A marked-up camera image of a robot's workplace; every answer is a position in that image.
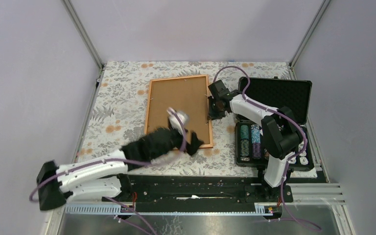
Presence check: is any orange wooden picture frame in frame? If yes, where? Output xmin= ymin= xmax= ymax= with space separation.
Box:
xmin=143 ymin=74 xmax=214 ymax=151

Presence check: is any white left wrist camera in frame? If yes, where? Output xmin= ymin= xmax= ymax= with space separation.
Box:
xmin=167 ymin=107 xmax=189 ymax=132

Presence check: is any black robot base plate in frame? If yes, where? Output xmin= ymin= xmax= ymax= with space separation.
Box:
xmin=113 ymin=175 xmax=293 ymax=213

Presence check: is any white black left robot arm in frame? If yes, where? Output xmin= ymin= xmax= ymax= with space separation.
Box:
xmin=29 ymin=128 xmax=204 ymax=212

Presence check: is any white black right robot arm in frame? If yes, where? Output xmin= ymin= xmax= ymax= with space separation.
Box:
xmin=208 ymin=80 xmax=307 ymax=202

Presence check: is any black poker chip case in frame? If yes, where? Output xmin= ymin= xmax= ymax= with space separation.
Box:
xmin=235 ymin=78 xmax=312 ymax=169

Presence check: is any aluminium rail frame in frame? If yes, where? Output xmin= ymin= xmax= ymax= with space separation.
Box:
xmin=51 ymin=183 xmax=348 ymax=216

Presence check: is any floral patterned table mat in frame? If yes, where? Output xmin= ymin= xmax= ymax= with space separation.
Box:
xmin=77 ymin=61 xmax=290 ymax=177

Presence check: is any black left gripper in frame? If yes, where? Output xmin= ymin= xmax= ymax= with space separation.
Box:
xmin=152 ymin=117 xmax=204 ymax=161

